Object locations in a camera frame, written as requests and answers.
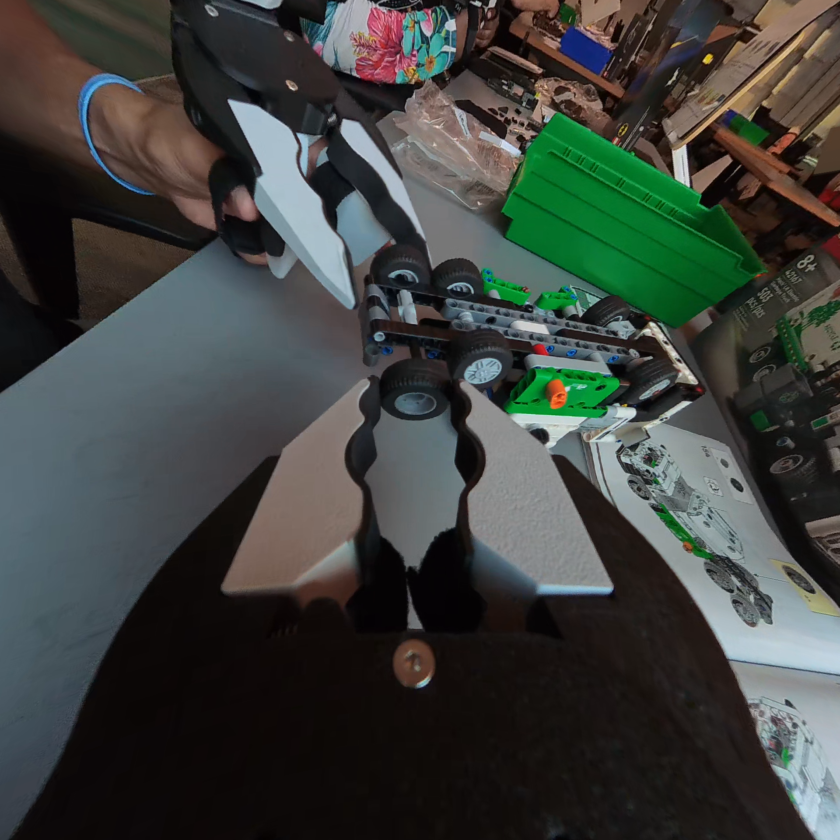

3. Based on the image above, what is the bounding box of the small blue storage bin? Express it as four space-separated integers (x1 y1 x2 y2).
559 26 616 75

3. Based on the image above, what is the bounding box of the person's left forearm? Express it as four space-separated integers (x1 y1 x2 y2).
0 0 175 152

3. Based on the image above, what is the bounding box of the clear plastic bag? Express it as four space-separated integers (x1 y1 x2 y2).
394 82 526 211

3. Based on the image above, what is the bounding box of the black chair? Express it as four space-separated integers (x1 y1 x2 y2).
0 134 217 322

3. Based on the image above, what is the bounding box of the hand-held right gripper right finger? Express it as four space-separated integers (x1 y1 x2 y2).
451 381 616 616

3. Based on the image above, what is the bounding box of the lego truck model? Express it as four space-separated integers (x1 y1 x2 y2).
362 244 706 447

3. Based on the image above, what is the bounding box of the wooden table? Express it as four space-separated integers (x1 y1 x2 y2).
712 121 840 227

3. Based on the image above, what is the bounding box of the blue wristband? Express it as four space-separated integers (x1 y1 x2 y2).
77 73 156 196

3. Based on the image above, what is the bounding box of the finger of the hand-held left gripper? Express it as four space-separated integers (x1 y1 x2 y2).
226 98 360 309
325 117 433 269

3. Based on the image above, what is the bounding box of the green plastic bin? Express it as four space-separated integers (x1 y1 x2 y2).
502 113 767 329

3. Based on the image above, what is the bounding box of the person's left hand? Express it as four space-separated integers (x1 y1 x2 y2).
88 87 271 266

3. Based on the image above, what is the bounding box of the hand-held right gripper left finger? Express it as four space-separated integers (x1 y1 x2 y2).
220 377 385 616

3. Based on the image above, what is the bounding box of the lego set box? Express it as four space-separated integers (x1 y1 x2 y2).
692 246 840 578

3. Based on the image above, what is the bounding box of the black cardboard box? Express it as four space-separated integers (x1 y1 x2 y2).
604 0 742 152

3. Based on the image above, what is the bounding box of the lego instruction booklet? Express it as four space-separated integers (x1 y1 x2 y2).
581 420 840 840

